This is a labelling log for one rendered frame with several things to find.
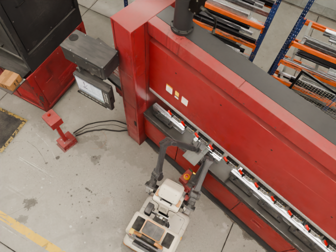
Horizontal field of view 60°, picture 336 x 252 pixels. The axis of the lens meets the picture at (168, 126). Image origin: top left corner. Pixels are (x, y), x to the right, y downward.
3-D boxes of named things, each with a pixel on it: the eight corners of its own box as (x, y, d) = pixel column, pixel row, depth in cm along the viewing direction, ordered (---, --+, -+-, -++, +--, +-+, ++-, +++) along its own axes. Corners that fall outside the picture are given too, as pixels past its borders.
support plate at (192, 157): (182, 155, 332) (182, 155, 331) (197, 140, 341) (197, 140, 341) (194, 166, 327) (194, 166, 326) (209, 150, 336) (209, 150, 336)
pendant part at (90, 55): (78, 94, 348) (58, 44, 273) (91, 80, 359) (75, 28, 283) (113, 114, 338) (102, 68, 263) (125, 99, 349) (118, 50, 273)
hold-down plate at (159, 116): (152, 114, 367) (152, 113, 365) (155, 111, 369) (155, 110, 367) (170, 129, 359) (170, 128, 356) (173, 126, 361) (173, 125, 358)
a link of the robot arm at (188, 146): (163, 140, 285) (170, 146, 278) (166, 135, 284) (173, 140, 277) (188, 148, 318) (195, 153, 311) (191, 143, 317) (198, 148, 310)
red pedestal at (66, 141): (56, 144, 436) (36, 117, 362) (69, 133, 445) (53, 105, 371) (64, 153, 430) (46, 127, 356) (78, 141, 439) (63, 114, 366)
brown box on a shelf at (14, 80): (-8, 84, 362) (-13, 78, 351) (7, 70, 373) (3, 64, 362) (11, 95, 357) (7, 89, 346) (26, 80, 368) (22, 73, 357)
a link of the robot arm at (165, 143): (158, 138, 278) (164, 143, 272) (169, 135, 287) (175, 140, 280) (150, 176, 297) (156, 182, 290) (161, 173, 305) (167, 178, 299)
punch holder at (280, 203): (269, 199, 303) (275, 195, 289) (273, 193, 306) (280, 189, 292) (281, 209, 299) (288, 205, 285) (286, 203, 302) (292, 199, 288)
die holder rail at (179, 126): (152, 109, 371) (152, 105, 362) (156, 106, 373) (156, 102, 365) (182, 134, 357) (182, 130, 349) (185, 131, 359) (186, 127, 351)
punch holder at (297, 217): (285, 212, 298) (292, 209, 283) (290, 206, 301) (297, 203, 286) (298, 223, 294) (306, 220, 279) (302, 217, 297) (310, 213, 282)
